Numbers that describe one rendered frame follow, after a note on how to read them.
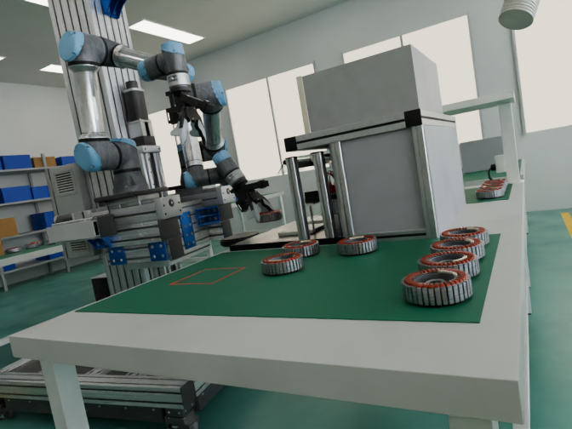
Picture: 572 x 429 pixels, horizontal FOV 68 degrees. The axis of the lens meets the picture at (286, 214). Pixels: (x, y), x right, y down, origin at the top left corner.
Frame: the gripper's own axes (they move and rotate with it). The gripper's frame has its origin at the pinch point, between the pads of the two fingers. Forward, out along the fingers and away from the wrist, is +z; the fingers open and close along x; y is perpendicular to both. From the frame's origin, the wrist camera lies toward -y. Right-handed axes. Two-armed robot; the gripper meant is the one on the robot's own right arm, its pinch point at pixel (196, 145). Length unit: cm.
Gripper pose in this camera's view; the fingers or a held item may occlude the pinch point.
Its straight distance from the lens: 152.6
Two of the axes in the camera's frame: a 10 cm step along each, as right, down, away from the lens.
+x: -3.6, 1.5, -9.2
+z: 1.7, 9.8, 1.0
